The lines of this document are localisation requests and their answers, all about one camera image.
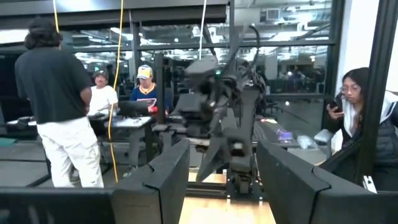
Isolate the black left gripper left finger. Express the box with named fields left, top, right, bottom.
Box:
left=111, top=139, right=191, bottom=224

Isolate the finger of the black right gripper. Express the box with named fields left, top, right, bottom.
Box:
left=195, top=136, right=231, bottom=184

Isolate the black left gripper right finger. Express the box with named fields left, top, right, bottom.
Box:
left=256, top=139, right=398, bottom=224

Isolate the clear plastic bag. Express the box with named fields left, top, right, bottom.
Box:
left=297, top=135, right=318, bottom=149

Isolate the black table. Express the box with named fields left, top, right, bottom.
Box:
left=253, top=119, right=301, bottom=149

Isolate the purple plastic packet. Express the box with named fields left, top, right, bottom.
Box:
left=275, top=129, right=294, bottom=141

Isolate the black vertical pole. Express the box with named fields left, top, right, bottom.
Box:
left=154, top=52, right=166, bottom=124

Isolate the black desk with laptop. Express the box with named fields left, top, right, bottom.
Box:
left=105, top=115, right=155, bottom=169

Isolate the person in cap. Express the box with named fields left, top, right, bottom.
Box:
left=129, top=64, right=170, bottom=116

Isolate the black laptop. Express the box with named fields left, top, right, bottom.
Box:
left=118, top=100, right=150, bottom=118

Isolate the black phone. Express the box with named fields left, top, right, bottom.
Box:
left=328, top=99, right=341, bottom=113

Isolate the person seated at desk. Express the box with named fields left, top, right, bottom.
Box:
left=86, top=70, right=119, bottom=118

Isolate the person holding phone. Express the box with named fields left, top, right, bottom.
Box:
left=322, top=67, right=398, bottom=192

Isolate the person standing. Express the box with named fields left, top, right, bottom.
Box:
left=14, top=17, right=105, bottom=189

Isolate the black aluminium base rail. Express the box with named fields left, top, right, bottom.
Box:
left=186, top=182, right=265, bottom=200

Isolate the black diagonal frame strut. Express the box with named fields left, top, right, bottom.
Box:
left=320, top=138, right=363, bottom=174

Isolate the white hanging cable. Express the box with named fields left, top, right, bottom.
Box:
left=198, top=0, right=208, bottom=60

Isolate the black frame post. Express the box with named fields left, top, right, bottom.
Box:
left=354, top=0, right=398, bottom=185

